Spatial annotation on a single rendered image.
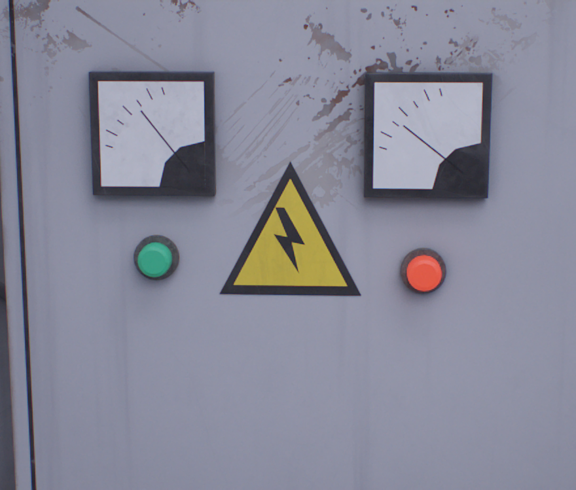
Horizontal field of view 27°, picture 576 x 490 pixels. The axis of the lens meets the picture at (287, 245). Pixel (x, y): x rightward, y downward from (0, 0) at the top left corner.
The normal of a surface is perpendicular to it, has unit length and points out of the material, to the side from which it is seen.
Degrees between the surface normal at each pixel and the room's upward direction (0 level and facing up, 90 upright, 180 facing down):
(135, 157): 90
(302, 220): 90
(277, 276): 90
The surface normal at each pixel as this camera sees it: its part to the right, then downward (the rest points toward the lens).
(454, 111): -0.05, 0.21
